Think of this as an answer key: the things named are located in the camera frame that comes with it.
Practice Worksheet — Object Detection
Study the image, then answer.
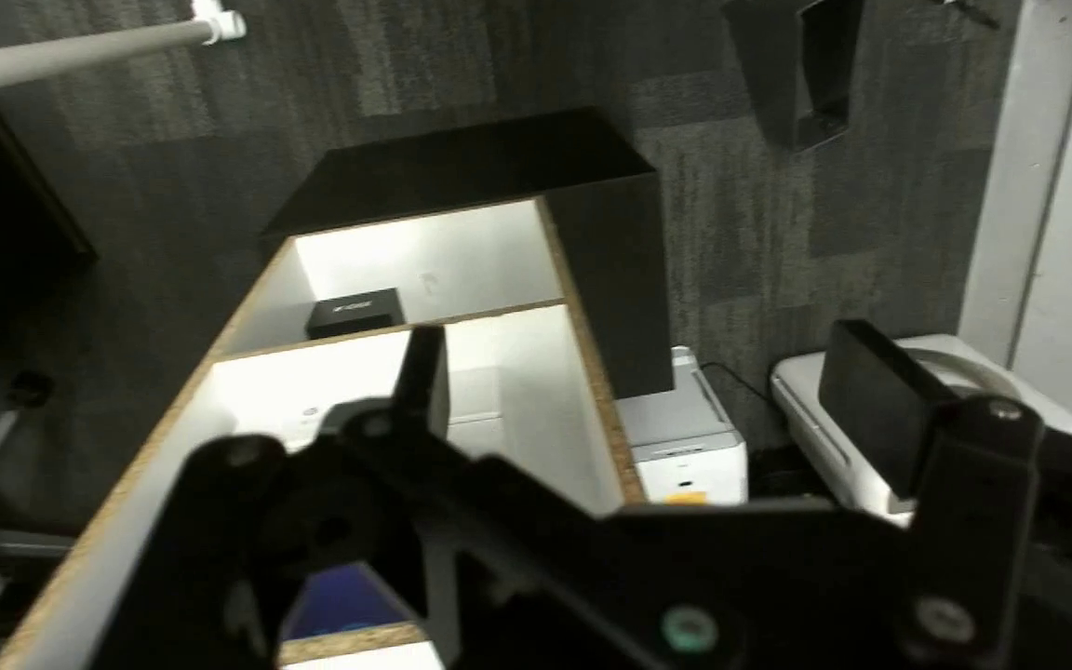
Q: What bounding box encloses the blue object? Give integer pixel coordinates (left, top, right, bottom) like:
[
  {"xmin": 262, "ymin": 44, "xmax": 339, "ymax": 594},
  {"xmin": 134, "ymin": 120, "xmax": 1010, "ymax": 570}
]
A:
[{"xmin": 283, "ymin": 562, "xmax": 418, "ymax": 643}]

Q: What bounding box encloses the large white printer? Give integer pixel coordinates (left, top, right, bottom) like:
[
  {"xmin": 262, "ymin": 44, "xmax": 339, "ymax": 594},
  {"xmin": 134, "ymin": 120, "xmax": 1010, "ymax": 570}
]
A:
[{"xmin": 768, "ymin": 333, "xmax": 1072, "ymax": 522}]

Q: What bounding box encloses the small white printer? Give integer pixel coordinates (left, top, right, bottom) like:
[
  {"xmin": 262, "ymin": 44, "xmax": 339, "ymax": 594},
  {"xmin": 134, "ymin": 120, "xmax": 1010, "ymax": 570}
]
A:
[{"xmin": 614, "ymin": 345, "xmax": 750, "ymax": 509}]

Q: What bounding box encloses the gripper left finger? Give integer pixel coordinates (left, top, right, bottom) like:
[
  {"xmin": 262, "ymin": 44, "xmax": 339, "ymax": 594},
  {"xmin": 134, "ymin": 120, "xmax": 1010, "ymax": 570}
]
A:
[{"xmin": 94, "ymin": 326, "xmax": 714, "ymax": 670}]

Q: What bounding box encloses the small black box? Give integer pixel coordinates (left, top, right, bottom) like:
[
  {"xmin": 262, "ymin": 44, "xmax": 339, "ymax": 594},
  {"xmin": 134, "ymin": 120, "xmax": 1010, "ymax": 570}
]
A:
[{"xmin": 305, "ymin": 288, "xmax": 406, "ymax": 340}]

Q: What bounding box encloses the white rod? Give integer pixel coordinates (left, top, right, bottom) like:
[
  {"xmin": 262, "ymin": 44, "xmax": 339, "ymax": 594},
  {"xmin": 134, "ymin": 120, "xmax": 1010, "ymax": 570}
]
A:
[{"xmin": 0, "ymin": 0, "xmax": 248, "ymax": 100}]

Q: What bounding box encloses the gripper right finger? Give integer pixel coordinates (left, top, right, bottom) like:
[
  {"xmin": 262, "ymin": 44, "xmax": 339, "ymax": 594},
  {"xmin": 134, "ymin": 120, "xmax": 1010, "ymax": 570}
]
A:
[{"xmin": 818, "ymin": 319, "xmax": 1072, "ymax": 670}]

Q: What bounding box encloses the black and white shelf unit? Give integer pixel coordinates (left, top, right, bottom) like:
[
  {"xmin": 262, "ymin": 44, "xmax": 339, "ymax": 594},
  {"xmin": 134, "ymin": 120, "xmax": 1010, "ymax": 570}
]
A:
[{"xmin": 0, "ymin": 107, "xmax": 677, "ymax": 670}]

